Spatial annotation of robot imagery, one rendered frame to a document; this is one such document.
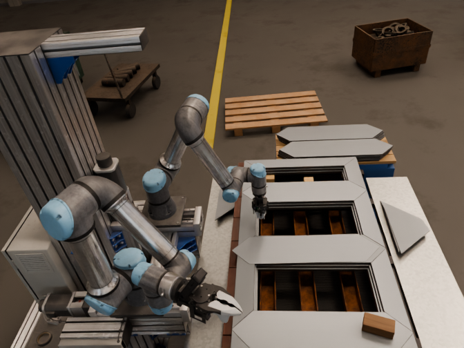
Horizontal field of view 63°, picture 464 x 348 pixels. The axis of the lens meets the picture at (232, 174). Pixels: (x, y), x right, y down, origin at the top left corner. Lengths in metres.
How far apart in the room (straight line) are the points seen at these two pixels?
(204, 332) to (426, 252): 1.22
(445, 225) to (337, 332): 2.02
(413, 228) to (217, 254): 1.09
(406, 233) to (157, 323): 1.37
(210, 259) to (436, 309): 1.15
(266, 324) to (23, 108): 1.25
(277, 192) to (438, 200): 1.86
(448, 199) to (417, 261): 1.69
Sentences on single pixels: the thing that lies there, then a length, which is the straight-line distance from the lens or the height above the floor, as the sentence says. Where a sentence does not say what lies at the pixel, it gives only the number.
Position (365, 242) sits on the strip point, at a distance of 2.07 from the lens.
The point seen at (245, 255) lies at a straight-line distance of 1.97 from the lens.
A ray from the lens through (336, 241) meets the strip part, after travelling 2.05.
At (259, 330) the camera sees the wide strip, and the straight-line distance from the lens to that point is 1.74.
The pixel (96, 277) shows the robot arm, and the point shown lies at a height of 1.35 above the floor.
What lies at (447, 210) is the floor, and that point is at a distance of 3.72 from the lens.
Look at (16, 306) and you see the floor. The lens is 3.41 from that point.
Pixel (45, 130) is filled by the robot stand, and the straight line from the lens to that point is 1.42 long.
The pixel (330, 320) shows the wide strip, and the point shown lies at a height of 0.87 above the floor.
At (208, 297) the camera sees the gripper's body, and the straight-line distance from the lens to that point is 1.11.
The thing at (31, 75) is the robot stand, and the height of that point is 1.96.
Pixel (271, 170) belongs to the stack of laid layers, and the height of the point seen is 0.84.
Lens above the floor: 2.38
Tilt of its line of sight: 38 degrees down
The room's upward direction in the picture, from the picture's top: 6 degrees counter-clockwise
